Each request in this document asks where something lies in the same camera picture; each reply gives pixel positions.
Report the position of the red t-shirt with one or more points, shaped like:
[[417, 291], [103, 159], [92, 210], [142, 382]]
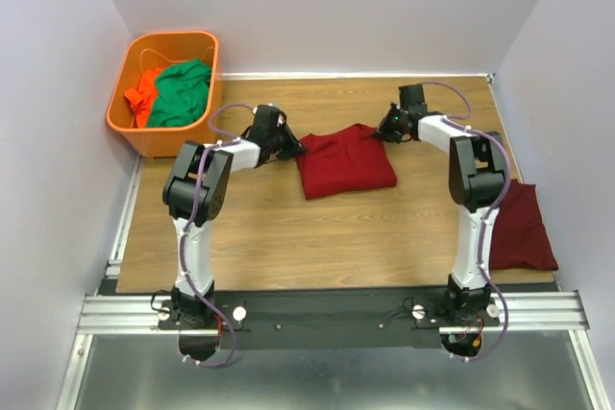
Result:
[[349, 160]]

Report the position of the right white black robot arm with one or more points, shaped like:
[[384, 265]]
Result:
[[479, 179]]

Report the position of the aluminium frame rail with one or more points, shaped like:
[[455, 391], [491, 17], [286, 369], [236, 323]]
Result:
[[105, 312]]

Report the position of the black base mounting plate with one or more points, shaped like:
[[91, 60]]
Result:
[[415, 317]]

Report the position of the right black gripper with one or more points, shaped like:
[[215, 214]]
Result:
[[381, 130]]

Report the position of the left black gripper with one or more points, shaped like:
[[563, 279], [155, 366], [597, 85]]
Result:
[[294, 148]]

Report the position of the orange plastic bin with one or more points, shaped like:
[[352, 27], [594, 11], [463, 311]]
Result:
[[158, 50]]

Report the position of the folded dark maroon t-shirt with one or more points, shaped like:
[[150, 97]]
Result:
[[520, 239]]

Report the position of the green t-shirt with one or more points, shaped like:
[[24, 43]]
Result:
[[183, 94]]

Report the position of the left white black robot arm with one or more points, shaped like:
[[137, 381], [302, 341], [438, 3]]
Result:
[[194, 194]]

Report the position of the orange t-shirt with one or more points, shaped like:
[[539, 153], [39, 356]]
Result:
[[142, 97]]

